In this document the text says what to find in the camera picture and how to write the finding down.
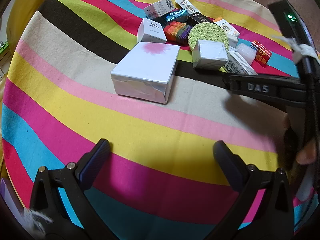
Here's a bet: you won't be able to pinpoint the large white box pink flower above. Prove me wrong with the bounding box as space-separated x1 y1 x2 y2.
110 41 181 104

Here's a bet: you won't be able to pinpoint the silver taped box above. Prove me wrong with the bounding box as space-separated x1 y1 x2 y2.
192 39 228 70

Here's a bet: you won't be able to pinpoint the white box grey monogram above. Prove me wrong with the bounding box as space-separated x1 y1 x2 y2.
137 17 167 43

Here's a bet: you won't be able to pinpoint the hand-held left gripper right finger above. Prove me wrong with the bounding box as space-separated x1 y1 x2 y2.
205 141 295 240

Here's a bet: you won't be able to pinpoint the plain white box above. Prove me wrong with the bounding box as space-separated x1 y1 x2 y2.
226 34 240 49

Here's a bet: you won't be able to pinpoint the long white box grey logo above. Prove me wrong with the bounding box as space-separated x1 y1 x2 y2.
174 0 202 14

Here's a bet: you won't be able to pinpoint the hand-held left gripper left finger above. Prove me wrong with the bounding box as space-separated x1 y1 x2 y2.
29 138 115 240

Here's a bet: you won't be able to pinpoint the purple and white box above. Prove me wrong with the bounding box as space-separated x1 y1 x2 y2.
0 177 28 220

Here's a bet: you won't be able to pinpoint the yellow leather sofa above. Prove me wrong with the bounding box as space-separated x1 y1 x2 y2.
0 0 87 188

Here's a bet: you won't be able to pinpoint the white cabinet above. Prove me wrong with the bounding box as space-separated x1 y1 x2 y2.
0 50 10 80

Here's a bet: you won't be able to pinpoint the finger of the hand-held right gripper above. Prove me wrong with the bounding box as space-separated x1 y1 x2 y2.
221 73 308 109

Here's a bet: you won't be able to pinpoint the round green sponge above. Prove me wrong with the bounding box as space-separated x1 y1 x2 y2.
188 22 229 53

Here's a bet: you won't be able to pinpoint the white box barcode end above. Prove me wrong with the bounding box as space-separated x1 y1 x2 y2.
144 0 175 19

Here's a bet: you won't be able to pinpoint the rainbow striped fabric roll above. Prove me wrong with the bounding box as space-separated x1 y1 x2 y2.
164 21 193 46

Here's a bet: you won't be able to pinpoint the clear plastic packet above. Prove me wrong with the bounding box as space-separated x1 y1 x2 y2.
235 42 257 62

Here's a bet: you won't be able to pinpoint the white box barcode labels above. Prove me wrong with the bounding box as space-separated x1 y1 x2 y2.
222 51 258 76

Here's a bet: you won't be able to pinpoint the red packet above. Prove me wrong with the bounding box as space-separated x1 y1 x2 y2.
250 40 273 66

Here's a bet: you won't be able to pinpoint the orange and white box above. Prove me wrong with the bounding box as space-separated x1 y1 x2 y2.
213 17 240 37

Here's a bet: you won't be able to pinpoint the long black box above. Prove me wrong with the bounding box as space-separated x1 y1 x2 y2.
186 12 213 28

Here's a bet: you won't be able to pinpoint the shiny blue packet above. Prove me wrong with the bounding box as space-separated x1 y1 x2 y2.
160 9 188 25

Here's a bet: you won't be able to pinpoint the person's right hand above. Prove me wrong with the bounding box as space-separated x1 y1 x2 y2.
296 138 320 166

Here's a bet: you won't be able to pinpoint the colourful striped cloth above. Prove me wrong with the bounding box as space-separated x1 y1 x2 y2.
1 0 319 240

